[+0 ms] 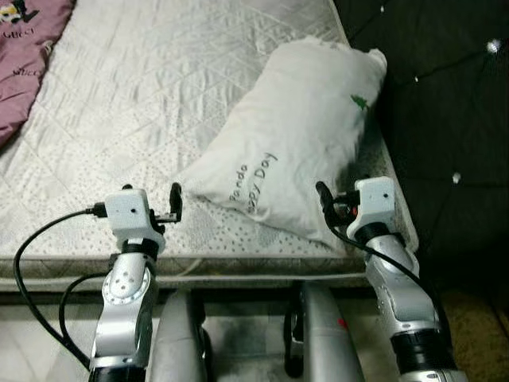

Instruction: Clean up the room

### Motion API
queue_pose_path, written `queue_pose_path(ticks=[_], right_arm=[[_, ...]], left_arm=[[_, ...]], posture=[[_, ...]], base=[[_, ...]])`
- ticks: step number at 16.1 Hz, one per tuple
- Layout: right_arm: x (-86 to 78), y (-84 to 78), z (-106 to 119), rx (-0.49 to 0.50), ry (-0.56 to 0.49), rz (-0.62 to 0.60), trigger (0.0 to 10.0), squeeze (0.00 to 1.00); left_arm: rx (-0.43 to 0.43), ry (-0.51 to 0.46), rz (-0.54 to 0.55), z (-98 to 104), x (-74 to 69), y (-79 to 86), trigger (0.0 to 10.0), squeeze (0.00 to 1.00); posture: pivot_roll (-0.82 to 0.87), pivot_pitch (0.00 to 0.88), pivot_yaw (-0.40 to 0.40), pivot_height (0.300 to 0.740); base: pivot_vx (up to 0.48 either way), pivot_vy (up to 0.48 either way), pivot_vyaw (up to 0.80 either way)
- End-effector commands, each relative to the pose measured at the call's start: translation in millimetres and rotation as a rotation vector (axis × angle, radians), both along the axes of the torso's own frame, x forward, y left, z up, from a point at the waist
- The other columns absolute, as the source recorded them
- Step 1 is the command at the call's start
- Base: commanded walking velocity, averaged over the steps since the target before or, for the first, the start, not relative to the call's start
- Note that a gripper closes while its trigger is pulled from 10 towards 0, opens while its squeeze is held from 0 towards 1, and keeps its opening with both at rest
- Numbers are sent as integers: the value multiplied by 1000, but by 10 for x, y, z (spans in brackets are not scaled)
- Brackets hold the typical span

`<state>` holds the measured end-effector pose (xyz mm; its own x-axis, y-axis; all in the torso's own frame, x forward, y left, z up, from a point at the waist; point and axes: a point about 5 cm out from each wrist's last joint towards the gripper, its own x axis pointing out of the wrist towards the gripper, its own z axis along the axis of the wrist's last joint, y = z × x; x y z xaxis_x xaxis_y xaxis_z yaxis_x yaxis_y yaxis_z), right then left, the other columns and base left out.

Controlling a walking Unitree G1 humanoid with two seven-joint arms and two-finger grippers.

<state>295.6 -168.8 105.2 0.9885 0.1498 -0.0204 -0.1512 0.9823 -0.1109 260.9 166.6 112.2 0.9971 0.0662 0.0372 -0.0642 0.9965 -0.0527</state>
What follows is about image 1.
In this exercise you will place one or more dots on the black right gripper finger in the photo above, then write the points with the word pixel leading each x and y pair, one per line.
pixel 324 197

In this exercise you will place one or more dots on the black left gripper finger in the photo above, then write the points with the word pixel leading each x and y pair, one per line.
pixel 126 188
pixel 176 200

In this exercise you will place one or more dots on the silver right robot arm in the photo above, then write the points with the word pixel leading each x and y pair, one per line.
pixel 398 294

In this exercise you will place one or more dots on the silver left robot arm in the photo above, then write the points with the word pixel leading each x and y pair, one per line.
pixel 127 310

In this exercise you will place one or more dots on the white pillow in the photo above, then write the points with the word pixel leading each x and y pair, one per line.
pixel 294 127

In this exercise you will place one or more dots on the white quilted mattress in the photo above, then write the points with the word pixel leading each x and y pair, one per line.
pixel 159 87

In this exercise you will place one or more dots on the grey left robot leg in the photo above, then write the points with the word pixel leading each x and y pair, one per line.
pixel 179 342

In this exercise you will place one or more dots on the grey robot leg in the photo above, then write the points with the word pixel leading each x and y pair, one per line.
pixel 179 342
pixel 322 342

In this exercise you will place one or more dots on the grey right robot leg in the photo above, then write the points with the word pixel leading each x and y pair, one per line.
pixel 322 342

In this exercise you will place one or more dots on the pink cartoon print blanket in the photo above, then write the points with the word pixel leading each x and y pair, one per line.
pixel 24 72

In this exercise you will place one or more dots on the brown rug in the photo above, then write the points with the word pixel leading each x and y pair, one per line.
pixel 477 342

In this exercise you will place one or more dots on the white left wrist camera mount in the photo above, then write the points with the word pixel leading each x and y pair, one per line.
pixel 129 213

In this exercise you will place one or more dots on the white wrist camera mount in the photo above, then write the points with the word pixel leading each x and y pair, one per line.
pixel 375 200
pixel 129 213

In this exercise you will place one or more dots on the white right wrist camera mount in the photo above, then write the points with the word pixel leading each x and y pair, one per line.
pixel 375 200

